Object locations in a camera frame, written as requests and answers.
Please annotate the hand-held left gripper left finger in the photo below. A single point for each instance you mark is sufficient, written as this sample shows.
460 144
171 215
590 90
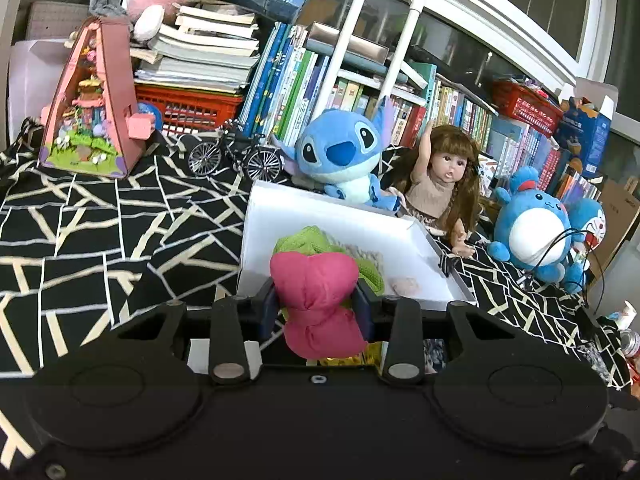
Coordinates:
269 310

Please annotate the white cardboard box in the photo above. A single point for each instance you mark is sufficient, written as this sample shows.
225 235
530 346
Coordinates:
325 220

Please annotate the blue robot cat plush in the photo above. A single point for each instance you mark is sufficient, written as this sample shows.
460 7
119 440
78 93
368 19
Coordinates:
592 222

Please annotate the red plastic basket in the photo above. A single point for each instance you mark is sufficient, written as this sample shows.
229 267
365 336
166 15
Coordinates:
185 105

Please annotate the pink plush toy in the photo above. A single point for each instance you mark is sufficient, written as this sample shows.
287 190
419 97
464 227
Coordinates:
160 0

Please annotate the miniature black bicycle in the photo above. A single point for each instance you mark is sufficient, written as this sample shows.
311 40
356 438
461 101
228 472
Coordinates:
250 157

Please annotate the stack of books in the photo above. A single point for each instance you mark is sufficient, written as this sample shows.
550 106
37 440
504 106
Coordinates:
200 50

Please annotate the beige knitted cloth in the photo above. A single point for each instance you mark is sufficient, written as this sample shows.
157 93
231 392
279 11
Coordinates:
362 255

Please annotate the pink fabric bow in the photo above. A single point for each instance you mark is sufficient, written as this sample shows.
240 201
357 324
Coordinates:
320 305

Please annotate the pink triangular miniature house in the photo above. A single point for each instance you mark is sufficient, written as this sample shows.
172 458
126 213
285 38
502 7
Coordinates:
107 100

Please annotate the brown-haired doll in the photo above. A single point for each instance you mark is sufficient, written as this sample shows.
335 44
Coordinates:
445 170

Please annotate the green scrunchie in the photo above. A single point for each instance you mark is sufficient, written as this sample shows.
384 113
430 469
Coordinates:
305 242

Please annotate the row of upright books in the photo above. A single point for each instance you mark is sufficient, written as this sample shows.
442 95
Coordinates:
300 90

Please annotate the red basket with clutter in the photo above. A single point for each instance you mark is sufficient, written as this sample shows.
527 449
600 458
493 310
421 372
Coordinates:
527 105

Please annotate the white board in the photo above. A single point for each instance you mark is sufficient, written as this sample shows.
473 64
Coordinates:
35 80

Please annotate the metallic grey box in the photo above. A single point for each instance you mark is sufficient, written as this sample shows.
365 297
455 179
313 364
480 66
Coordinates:
350 42

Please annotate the grey grid box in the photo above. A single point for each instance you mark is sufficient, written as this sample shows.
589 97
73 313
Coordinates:
55 20

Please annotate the brown cardboard box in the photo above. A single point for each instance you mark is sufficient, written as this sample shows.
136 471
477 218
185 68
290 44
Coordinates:
617 220

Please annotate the round blue white-bellied plush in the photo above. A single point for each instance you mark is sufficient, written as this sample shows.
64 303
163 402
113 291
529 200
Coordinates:
535 225

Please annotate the blue ball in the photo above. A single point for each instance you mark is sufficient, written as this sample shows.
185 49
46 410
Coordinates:
149 112

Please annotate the metal can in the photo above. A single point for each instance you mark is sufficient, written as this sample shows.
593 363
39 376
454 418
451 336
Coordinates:
631 342

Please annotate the blue printed carton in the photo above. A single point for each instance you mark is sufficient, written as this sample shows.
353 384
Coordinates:
582 135

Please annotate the white tube frame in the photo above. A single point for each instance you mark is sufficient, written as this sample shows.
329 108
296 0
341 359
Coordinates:
345 45

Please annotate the grey cloth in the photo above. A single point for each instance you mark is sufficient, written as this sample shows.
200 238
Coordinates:
107 2

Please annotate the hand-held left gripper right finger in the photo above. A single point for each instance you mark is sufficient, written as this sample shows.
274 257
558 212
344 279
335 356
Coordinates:
366 310

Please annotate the black patterned tablecloth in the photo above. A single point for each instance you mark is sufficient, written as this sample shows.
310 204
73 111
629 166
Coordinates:
100 235

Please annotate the blue alien plush toy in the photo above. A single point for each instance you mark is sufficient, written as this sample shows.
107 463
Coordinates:
340 155

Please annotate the white bottle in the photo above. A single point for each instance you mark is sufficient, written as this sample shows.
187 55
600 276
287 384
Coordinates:
620 316

